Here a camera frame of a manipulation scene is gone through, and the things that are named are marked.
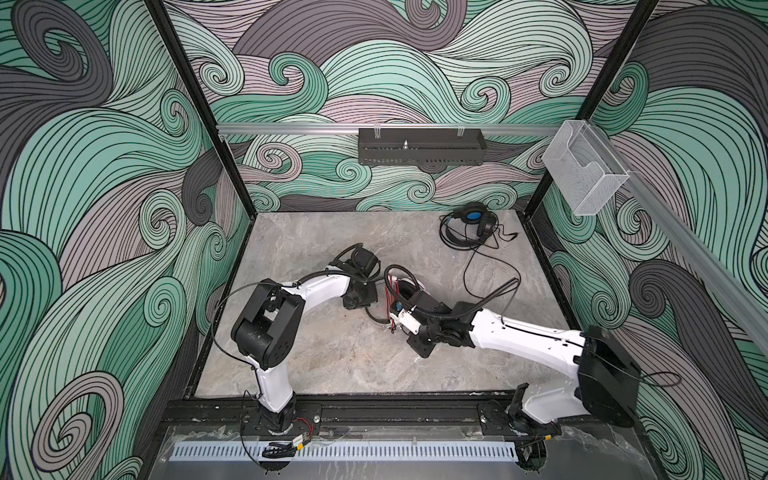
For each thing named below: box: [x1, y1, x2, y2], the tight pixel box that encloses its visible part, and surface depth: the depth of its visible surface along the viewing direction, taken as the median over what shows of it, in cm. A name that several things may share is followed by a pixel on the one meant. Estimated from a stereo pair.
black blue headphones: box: [445, 202, 497, 247], surface depth 113 cm
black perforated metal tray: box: [358, 128, 488, 166], surface depth 97 cm
